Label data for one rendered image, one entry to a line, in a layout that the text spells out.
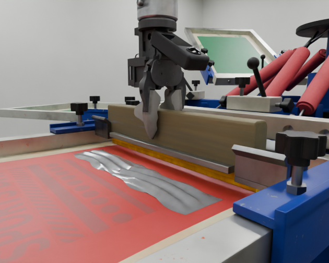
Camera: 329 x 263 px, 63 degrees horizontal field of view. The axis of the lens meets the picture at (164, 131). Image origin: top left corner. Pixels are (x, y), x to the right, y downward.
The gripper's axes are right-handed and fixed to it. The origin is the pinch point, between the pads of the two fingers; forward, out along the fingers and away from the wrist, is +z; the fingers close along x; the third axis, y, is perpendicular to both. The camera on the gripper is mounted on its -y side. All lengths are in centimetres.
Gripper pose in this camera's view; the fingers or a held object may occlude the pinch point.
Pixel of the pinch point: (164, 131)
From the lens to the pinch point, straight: 51.4
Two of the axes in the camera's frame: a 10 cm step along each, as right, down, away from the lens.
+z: 0.0, 9.8, 1.7
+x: -7.8, 1.1, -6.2
